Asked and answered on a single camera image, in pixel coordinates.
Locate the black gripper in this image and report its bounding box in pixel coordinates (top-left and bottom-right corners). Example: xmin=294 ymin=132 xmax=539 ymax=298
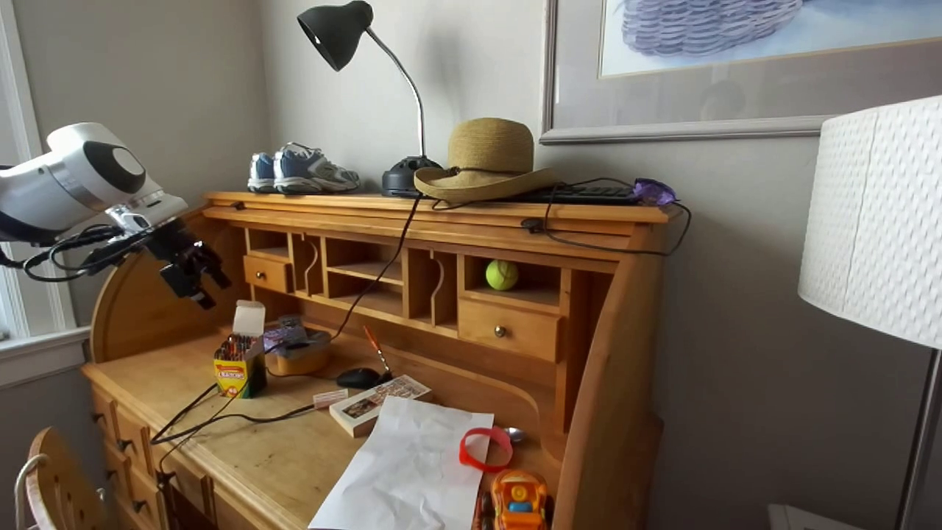
xmin=144 ymin=219 xmax=236 ymax=313

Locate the green yellow crayon box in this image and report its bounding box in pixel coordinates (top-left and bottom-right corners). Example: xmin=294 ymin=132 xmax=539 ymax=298
xmin=213 ymin=298 xmax=272 ymax=401

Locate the small wooden desk drawer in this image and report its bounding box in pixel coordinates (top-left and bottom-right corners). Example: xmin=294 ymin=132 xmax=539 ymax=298
xmin=456 ymin=295 xmax=566 ymax=364
xmin=242 ymin=250 xmax=294 ymax=295

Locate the purple booklet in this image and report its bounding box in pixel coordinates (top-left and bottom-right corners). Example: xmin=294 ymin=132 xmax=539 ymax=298
xmin=257 ymin=314 xmax=314 ymax=357

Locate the blue white sneaker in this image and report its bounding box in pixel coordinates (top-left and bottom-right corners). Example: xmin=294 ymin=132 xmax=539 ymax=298
xmin=244 ymin=148 xmax=280 ymax=194
xmin=272 ymin=139 xmax=366 ymax=198

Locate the black computer mouse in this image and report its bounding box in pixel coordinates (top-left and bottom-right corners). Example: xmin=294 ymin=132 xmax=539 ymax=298
xmin=332 ymin=364 xmax=394 ymax=392

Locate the white paperback book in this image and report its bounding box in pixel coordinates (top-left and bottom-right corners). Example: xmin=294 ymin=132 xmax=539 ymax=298
xmin=328 ymin=370 xmax=435 ymax=438

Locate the wooden chair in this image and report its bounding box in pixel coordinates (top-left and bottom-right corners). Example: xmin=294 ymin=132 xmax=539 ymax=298
xmin=13 ymin=425 xmax=110 ymax=530

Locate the black gooseneck desk lamp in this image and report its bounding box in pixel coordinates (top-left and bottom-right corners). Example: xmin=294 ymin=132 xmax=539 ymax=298
xmin=294 ymin=0 xmax=445 ymax=201

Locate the white paper sheet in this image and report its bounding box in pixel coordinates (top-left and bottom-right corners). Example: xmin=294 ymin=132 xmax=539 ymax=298
xmin=305 ymin=395 xmax=498 ymax=530

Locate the yellow-green tennis ball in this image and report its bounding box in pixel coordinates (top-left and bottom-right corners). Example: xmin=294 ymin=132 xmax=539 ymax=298
xmin=482 ymin=260 xmax=522 ymax=295

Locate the woven straw hat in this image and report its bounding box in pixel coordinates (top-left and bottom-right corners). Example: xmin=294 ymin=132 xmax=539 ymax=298
xmin=410 ymin=114 xmax=557 ymax=208

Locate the red plastic wristband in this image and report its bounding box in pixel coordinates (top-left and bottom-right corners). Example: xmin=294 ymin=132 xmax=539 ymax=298
xmin=456 ymin=425 xmax=517 ymax=476

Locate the orange toy car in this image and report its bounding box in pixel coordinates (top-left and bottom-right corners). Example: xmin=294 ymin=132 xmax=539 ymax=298
xmin=485 ymin=467 xmax=553 ymax=530

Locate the black keyboard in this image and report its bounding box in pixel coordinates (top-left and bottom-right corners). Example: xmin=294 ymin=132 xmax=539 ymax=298
xmin=526 ymin=180 xmax=651 ymax=205

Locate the purple computer mouse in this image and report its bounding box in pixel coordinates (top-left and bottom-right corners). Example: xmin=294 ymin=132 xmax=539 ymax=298
xmin=629 ymin=177 xmax=681 ymax=213

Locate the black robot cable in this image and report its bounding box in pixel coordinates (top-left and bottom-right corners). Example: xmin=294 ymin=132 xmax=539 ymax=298
xmin=0 ymin=220 xmax=151 ymax=288

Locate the black cable white plug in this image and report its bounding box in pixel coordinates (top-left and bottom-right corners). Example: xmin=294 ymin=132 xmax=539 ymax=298
xmin=151 ymin=386 xmax=354 ymax=447

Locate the white window frame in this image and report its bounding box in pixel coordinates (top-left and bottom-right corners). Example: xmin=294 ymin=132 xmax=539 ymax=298
xmin=0 ymin=0 xmax=96 ymax=389

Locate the orange handled screwdriver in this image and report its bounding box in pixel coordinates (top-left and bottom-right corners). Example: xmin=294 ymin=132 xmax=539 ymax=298
xmin=360 ymin=325 xmax=398 ymax=382

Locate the thick black lamp cable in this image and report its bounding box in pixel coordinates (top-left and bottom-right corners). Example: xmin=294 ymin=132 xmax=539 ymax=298
xmin=144 ymin=189 xmax=426 ymax=441

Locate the black keyboard cable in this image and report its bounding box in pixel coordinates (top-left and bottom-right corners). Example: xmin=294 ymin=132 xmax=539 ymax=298
xmin=522 ymin=174 xmax=694 ymax=260

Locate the framed wall picture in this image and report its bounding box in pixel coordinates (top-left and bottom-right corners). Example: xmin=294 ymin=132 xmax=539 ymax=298
xmin=539 ymin=0 xmax=942 ymax=148

